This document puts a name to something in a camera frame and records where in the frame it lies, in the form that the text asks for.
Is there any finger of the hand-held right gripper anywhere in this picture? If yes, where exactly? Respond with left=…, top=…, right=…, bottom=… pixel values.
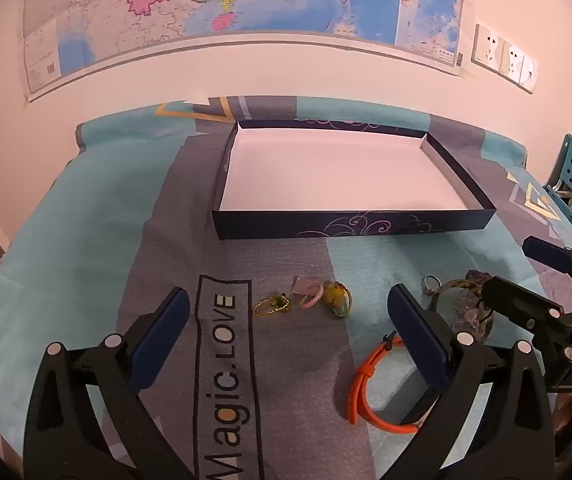
left=481, top=276, right=572, bottom=343
left=522, top=236, right=572, bottom=291

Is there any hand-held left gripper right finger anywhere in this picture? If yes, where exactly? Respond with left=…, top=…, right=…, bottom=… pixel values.
left=387, top=283, right=557, bottom=480

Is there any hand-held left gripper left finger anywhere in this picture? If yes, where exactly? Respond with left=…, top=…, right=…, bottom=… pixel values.
left=22, top=287, right=202, bottom=480

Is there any clear crystal bracelet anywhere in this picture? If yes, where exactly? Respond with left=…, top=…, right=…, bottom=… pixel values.
left=448, top=290, right=492, bottom=332

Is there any tortoiseshell bangle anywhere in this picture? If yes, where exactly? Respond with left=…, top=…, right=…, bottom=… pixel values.
left=428, top=280, right=497, bottom=346

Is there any orange strap smartwatch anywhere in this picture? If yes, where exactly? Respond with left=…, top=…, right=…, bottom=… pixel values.
left=348, top=331, right=434, bottom=435

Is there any yellow glass bead ring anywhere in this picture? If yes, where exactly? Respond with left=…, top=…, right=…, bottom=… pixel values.
left=325, top=281, right=354, bottom=318

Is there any pink plastic ring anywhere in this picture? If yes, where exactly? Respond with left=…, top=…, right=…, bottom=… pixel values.
left=291, top=276, right=325, bottom=311

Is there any dark blue shallow box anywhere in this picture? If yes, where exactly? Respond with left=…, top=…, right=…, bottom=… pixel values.
left=211, top=120, right=497, bottom=241

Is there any teal grey printed blanket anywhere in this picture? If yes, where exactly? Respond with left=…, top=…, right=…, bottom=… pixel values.
left=0, top=95, right=572, bottom=480

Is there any white wall socket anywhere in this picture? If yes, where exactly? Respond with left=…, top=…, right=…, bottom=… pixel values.
left=471, top=23, right=505, bottom=64
left=500, top=40, right=525, bottom=79
left=518, top=52, right=538, bottom=94

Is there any colourful wall map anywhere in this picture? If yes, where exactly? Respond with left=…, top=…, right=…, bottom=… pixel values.
left=18, top=0, right=467, bottom=103

